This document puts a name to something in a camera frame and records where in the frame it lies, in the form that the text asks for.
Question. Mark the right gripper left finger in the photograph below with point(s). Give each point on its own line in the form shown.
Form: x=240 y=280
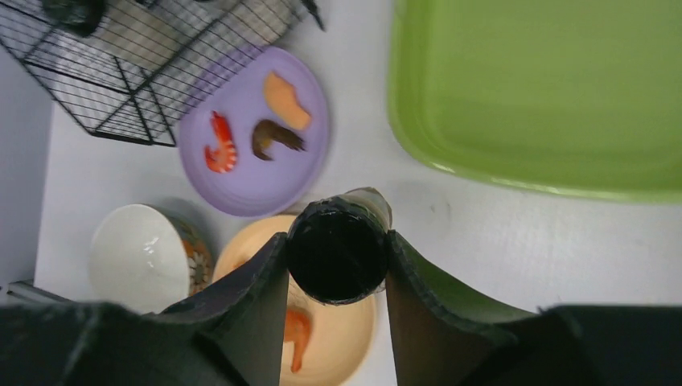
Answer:
x=228 y=334

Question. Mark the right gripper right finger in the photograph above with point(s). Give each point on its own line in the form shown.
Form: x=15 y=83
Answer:
x=444 y=332

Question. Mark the orange toy bread piece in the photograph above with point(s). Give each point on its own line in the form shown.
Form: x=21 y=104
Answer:
x=281 y=97

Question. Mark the orange toy drumstick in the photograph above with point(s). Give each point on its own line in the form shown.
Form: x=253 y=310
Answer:
x=297 y=330

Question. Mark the black pepper grinder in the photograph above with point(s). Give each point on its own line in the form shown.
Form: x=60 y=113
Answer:
x=335 y=246

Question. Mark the purple plate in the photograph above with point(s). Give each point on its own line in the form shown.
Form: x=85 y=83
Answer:
x=256 y=188

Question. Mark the orange plate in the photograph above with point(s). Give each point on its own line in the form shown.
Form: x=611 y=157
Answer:
x=341 y=336

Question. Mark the green plastic tub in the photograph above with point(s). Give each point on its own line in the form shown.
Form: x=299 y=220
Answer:
x=577 y=98

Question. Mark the toy shrimp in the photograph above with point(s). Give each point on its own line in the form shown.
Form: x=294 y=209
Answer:
x=223 y=158

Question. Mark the black wire rack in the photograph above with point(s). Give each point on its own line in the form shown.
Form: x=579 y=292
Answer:
x=148 y=62

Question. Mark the dark toy mushroom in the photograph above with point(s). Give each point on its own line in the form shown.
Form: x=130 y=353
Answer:
x=267 y=132

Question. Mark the black-lid glass jar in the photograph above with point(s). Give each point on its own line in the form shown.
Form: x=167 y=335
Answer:
x=78 y=17

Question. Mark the white floral bowl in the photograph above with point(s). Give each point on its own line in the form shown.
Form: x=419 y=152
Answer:
x=147 y=259

